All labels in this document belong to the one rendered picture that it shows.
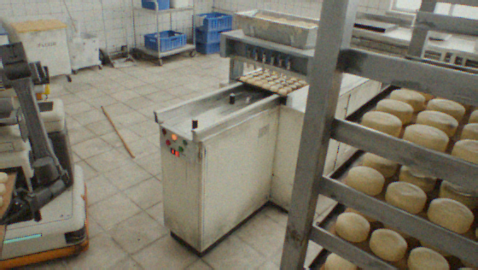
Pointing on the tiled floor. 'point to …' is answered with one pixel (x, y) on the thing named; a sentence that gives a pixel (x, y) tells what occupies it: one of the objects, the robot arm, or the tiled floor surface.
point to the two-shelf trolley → (158, 32)
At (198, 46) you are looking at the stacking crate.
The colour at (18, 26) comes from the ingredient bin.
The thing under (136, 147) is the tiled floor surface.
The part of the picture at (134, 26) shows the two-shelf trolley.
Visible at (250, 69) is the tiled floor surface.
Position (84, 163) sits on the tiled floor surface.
